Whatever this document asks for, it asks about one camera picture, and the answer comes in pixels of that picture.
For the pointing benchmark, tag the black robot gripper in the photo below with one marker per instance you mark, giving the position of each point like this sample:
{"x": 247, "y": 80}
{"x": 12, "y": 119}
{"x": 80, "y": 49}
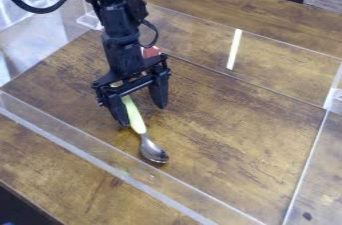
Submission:
{"x": 131, "y": 73}

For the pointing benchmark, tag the green handled metal spoon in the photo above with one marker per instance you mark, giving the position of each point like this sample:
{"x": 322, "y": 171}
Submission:
{"x": 149, "y": 150}

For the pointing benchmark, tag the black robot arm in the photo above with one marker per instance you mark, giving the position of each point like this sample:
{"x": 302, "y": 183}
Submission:
{"x": 121, "y": 16}

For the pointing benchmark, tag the red and white toy mushroom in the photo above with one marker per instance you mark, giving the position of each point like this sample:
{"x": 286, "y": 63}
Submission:
{"x": 149, "y": 52}

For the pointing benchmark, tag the clear acrylic triangle bracket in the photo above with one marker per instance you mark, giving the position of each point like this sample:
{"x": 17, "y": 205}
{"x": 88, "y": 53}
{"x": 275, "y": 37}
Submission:
{"x": 88, "y": 19}

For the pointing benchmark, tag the clear acrylic enclosure wall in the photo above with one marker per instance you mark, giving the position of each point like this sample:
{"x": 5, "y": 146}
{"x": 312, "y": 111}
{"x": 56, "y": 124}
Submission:
{"x": 251, "y": 127}

